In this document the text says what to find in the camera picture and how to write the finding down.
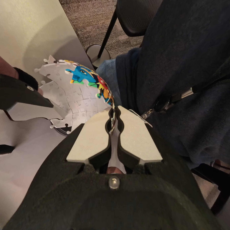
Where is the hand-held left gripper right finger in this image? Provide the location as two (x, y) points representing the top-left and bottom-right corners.
(116, 106), (163, 174)

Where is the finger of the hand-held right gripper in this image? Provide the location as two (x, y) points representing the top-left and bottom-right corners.
(4, 102), (68, 121)
(0, 144), (15, 154)

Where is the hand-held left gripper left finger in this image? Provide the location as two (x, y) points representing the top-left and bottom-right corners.
(66, 107), (115, 174)

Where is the colourful half-built puzzle ball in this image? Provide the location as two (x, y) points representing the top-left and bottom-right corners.
(34, 55), (117, 137)

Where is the black round ball stand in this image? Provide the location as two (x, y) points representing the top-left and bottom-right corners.
(54, 126), (72, 137)

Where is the person's right hand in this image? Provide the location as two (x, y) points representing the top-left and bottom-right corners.
(0, 56), (19, 79)

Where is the black badge reel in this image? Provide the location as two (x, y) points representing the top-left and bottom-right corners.
(140, 87), (195, 121)

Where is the person's leg in blue jeans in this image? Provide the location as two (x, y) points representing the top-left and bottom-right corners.
(96, 59), (122, 108)

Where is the round white table foot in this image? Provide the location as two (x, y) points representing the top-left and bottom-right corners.
(86, 45), (111, 68)

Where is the black chair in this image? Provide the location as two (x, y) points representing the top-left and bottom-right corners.
(191, 159), (230, 215)
(98, 0), (163, 58)

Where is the person's torso in dark sweater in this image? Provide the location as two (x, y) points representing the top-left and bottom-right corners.
(115, 0), (230, 169)

